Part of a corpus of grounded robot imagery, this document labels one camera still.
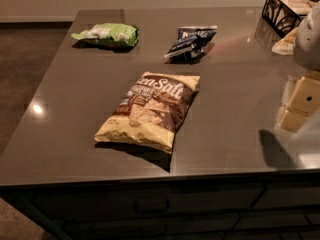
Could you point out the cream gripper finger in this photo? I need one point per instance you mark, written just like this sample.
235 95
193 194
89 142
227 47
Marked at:
305 99
292 121

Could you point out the blue chip bag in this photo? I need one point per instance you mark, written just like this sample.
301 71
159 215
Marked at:
191 41

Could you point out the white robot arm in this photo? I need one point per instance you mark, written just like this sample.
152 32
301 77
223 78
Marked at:
306 53

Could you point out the sea salt chip bag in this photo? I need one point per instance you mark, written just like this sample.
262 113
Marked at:
151 112

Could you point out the green chip bag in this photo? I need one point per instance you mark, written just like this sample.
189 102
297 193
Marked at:
110 35

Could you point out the cream packet beside basket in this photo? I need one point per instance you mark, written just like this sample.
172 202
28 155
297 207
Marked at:
285 46

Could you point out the dark cabinet drawers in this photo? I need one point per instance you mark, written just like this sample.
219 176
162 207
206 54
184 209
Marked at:
199 209

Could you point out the black wire basket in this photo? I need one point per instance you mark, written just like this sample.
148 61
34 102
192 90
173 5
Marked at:
285 15

